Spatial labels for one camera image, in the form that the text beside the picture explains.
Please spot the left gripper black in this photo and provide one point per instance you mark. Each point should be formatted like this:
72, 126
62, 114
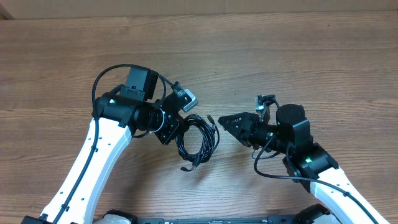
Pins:
175, 124

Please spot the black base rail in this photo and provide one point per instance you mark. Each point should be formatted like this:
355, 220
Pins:
211, 221

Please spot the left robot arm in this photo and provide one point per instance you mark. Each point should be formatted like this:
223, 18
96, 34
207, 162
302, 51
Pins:
117, 115

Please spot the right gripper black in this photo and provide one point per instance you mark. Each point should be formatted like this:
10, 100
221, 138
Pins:
247, 126

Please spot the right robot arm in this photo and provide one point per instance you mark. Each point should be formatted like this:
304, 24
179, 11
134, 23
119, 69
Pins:
306, 163

